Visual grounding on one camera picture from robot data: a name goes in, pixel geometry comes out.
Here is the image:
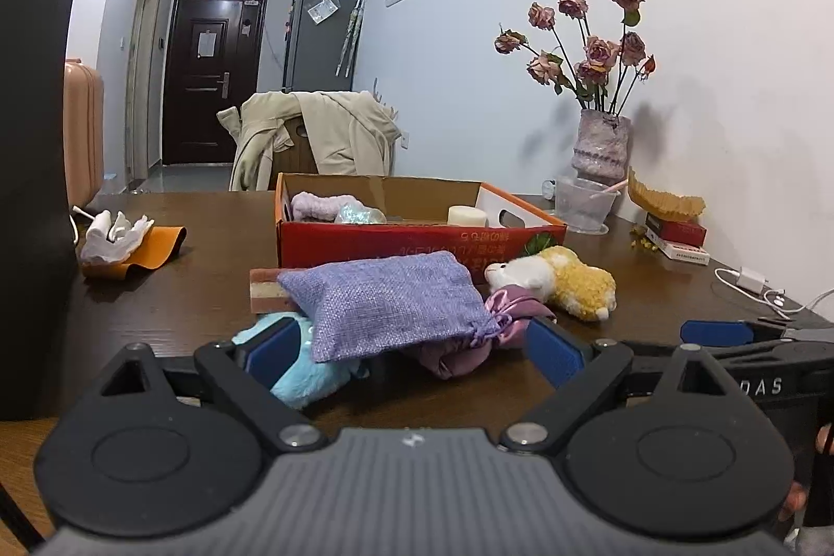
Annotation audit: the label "clear plastic cup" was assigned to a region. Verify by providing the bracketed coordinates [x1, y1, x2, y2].
[555, 176, 621, 236]

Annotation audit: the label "pink hard suitcase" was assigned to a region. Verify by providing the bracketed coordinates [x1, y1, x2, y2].
[63, 59, 105, 212]

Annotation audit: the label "dried pink roses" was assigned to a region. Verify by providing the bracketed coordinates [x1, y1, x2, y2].
[494, 0, 658, 114]

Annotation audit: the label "red cardboard box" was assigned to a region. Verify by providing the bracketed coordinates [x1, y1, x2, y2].
[274, 173, 568, 270]

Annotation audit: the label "grey refrigerator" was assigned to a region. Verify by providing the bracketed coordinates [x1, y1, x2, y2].
[282, 0, 362, 94]

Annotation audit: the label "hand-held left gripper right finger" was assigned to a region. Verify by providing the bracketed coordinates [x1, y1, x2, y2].
[500, 318, 736, 456]

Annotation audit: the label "pale interior door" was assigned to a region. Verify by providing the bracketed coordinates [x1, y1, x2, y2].
[127, 0, 163, 182]

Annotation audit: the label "yellow and white plush toy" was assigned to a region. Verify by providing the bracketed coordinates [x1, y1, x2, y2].
[483, 245, 617, 323]

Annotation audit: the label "iridescent shiny pouch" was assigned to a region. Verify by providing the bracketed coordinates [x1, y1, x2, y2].
[335, 204, 387, 225]

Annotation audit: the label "light blue plush toy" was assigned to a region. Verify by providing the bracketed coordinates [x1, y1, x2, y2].
[231, 312, 369, 410]

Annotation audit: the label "orange leather cloth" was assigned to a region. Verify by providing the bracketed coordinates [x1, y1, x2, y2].
[81, 226, 188, 278]

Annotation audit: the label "folded pale umbrella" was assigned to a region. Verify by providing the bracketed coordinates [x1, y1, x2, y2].
[335, 0, 367, 78]

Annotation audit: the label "pale pink fuzzy headband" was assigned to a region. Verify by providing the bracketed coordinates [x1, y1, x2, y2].
[291, 191, 356, 222]

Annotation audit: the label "purple linen drawstring pouch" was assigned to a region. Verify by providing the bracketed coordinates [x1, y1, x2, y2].
[277, 252, 506, 363]

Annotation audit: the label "black paper shopping bag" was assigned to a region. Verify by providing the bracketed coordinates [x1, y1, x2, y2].
[0, 0, 79, 422]

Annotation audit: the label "pink striped sponge block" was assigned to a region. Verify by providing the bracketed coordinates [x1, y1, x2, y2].
[249, 267, 302, 315]

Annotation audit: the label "white round container in box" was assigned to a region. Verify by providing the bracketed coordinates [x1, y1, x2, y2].
[447, 204, 489, 227]

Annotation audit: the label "pink speckled vase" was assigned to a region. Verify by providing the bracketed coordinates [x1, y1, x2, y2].
[572, 108, 632, 186]

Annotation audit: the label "wooden chair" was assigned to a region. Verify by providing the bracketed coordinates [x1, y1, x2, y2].
[268, 116, 320, 191]

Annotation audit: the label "pink satin cloth bag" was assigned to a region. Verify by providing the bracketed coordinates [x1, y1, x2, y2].
[400, 286, 558, 380]

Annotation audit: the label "beige coat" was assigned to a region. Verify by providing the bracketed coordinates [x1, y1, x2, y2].
[217, 90, 400, 192]

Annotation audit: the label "dark brown entrance door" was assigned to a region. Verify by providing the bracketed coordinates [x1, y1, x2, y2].
[163, 0, 268, 166]

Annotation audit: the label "person's right hand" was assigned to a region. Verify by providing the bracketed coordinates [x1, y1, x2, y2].
[778, 422, 834, 539]

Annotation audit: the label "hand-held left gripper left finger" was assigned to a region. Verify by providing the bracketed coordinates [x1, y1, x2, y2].
[97, 315, 327, 454]

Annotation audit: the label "white charger cable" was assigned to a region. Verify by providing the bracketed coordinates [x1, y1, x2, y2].
[713, 268, 834, 316]

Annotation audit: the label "white crumpled tissue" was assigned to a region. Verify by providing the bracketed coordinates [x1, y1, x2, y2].
[79, 209, 155, 264]

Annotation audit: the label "white and red small box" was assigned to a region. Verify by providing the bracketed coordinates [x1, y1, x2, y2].
[655, 240, 710, 266]

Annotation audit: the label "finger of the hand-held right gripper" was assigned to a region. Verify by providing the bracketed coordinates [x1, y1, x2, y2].
[681, 320, 786, 349]

